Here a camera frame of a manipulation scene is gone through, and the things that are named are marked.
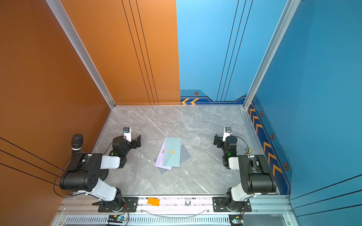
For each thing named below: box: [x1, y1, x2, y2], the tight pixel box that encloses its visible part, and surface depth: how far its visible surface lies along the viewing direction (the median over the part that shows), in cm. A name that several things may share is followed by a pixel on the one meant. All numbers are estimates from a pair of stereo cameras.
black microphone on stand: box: [70, 133, 84, 154], surface depth 63 cm
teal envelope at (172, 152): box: [162, 137, 182, 168], surface depth 93 cm
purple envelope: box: [154, 137, 173, 170], surface depth 89 cm
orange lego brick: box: [147, 196, 161, 207], surface depth 75 cm
